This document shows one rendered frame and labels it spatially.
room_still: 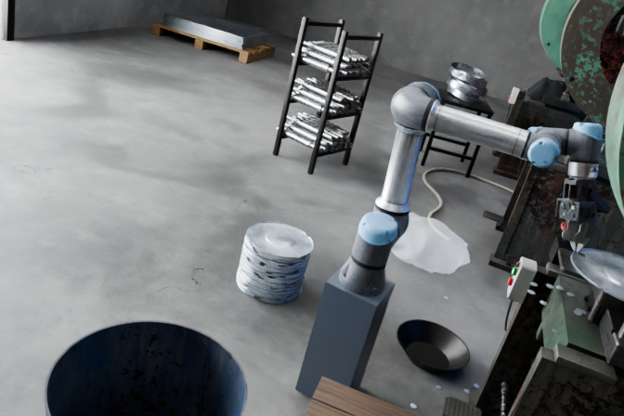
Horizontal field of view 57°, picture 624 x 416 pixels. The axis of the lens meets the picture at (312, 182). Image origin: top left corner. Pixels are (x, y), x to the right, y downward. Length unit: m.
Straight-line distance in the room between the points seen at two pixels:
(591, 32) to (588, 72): 0.18
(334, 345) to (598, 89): 1.73
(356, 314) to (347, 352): 0.15
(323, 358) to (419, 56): 6.69
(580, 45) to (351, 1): 5.84
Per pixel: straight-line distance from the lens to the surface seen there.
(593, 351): 1.67
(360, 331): 1.88
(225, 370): 1.49
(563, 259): 1.74
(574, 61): 2.95
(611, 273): 1.77
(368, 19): 8.43
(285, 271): 2.39
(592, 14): 2.94
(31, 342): 2.20
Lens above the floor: 1.42
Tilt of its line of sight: 23 degrees down
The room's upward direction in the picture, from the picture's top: 14 degrees clockwise
